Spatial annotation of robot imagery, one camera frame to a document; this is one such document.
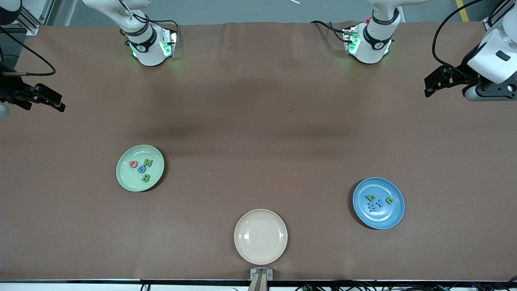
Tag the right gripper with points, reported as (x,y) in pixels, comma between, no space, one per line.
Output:
(9,89)

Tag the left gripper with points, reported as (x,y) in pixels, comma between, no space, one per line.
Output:
(464,74)

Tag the red letter Q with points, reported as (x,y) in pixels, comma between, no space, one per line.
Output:
(130,164)

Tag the blue letter G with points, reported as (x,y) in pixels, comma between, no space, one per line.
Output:
(139,169)

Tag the green letter N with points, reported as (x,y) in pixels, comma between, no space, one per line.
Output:
(148,163)

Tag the green letter B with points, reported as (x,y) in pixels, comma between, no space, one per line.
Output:
(146,178)

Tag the green letter u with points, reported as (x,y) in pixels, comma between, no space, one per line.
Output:
(389,201)

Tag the green letter p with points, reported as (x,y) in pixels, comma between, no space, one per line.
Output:
(369,197)

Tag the blue letter m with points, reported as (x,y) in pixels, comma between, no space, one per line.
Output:
(373,208)

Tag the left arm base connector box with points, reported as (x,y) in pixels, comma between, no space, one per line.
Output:
(350,40)

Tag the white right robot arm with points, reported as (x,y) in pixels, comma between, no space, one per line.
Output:
(149,48)

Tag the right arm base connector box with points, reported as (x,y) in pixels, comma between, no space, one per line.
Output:
(169,42)

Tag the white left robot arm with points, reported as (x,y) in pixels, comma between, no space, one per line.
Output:
(371,48)

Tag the green plate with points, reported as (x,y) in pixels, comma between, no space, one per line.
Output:
(127,176)

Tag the blue plate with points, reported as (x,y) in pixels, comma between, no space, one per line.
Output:
(383,220)

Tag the brown table mat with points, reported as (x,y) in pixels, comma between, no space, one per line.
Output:
(282,81)

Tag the beige plate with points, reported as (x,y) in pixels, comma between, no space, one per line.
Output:
(261,237)

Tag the aluminium frame profile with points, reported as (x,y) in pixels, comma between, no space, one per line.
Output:
(488,24)
(31,29)

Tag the grey metal bracket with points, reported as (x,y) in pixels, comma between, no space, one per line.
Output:
(253,274)

